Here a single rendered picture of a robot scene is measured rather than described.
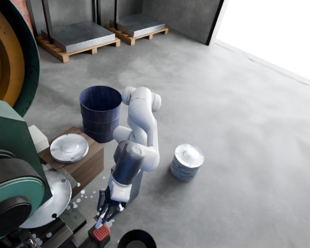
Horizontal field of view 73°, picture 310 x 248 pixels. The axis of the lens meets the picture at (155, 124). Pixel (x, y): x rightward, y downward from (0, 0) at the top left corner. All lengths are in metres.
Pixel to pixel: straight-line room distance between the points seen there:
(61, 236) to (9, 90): 0.72
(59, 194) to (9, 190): 0.69
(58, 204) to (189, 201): 1.29
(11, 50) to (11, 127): 0.58
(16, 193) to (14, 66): 0.71
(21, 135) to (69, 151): 1.26
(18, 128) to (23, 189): 0.14
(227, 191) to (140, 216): 0.91
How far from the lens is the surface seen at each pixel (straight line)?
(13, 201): 0.53
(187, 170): 2.08
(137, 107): 0.95
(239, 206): 2.32
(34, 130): 0.70
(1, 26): 1.06
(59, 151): 1.87
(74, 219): 1.27
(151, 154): 0.85
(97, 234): 1.11
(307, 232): 2.60
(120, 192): 0.79
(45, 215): 1.16
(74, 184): 1.21
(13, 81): 1.17
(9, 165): 0.54
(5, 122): 0.56
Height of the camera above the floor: 1.82
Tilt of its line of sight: 43 degrees down
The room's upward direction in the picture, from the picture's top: 13 degrees clockwise
